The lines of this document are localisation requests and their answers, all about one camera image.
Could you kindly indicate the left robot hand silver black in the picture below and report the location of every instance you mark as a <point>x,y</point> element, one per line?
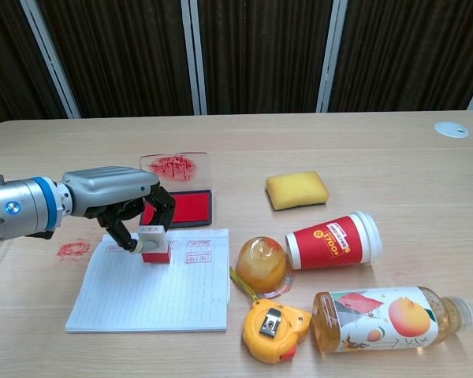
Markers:
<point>102,189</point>

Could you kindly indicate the red and white stamp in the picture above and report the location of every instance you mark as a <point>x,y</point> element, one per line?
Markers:
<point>155,256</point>

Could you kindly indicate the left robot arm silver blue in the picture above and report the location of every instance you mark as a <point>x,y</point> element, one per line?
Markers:
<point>19,208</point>

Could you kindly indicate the red ink pad clear lid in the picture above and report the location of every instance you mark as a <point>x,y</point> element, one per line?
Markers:
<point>193,206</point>

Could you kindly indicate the white lined notepad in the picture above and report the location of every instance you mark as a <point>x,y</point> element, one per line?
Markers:
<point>153,291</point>

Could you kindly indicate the dark ribbed partition panel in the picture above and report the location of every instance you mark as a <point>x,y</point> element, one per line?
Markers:
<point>264,55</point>
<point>410,55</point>
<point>12,67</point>
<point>122,55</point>

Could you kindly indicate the orange fruit jelly cup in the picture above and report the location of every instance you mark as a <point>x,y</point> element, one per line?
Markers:
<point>261,264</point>

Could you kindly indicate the yellow sponge green base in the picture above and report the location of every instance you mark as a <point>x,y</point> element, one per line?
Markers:
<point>297,188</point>

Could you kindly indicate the yellow tape measure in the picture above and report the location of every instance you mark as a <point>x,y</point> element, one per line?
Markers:
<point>274,330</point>

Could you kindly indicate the red paper cup white lid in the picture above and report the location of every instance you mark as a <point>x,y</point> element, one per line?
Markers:
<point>331,244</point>

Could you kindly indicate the peach juice plastic bottle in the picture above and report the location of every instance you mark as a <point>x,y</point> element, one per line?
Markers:
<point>386,319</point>

